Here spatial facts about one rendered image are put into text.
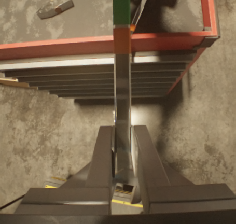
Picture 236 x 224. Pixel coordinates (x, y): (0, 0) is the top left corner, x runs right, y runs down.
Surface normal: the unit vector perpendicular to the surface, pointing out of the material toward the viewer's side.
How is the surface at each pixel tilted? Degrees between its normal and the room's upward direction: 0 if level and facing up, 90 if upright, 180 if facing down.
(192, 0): 0
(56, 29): 0
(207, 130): 0
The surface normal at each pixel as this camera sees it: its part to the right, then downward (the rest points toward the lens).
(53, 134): -0.12, -0.13
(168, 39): 0.00, 0.99
